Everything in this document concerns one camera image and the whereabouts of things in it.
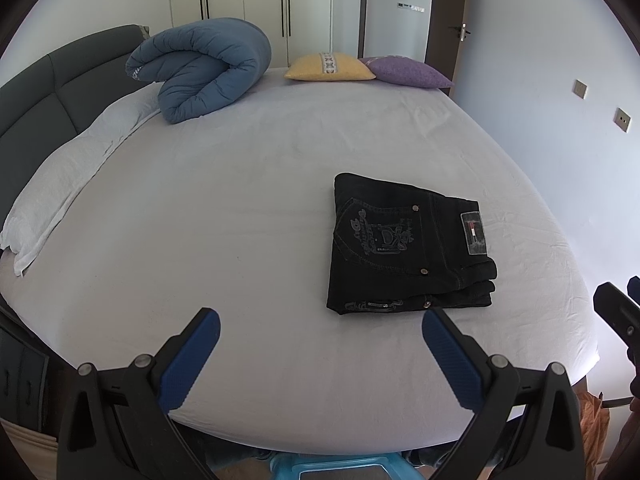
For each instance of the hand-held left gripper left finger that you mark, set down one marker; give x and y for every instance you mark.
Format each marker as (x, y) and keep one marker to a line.
(192, 360)

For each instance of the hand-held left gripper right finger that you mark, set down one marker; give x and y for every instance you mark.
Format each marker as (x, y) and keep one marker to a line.
(450, 355)

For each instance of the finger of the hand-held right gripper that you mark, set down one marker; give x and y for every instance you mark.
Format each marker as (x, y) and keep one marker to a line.
(617, 312)
(635, 290)

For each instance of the black denim pants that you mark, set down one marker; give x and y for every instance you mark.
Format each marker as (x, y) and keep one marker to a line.
(400, 260)

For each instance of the orange cloth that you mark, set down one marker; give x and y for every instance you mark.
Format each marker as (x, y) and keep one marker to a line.
(592, 425)

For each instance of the light blue plastic stool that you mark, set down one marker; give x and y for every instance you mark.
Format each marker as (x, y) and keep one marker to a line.
(300, 462)

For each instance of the bed with white sheet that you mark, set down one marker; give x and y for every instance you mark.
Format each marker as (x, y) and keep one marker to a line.
(200, 210)

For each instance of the dark bedside cabinet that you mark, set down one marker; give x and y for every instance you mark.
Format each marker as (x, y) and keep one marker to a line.
(20, 370)

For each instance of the white container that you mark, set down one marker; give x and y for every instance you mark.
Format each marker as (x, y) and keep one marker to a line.
(25, 452)

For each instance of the white pillow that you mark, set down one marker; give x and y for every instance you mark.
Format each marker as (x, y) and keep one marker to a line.
(50, 195)
(125, 110)

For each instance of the purple cushion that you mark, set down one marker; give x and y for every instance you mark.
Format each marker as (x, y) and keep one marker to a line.
(410, 72)

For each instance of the blue folded duvet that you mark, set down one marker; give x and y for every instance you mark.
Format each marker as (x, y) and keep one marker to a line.
(210, 60)

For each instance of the grey padded headboard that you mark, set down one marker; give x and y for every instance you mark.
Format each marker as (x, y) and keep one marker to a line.
(50, 90)

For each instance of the yellow cushion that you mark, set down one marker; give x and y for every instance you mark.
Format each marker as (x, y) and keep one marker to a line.
(330, 67)

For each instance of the brown door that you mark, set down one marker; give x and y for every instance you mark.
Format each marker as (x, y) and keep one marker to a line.
(442, 10)

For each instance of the white wardrobe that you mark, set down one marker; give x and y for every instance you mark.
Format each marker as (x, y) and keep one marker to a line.
(250, 0)

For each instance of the square wall socket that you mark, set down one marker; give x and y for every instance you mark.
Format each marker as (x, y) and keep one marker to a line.
(622, 120)
(580, 89)

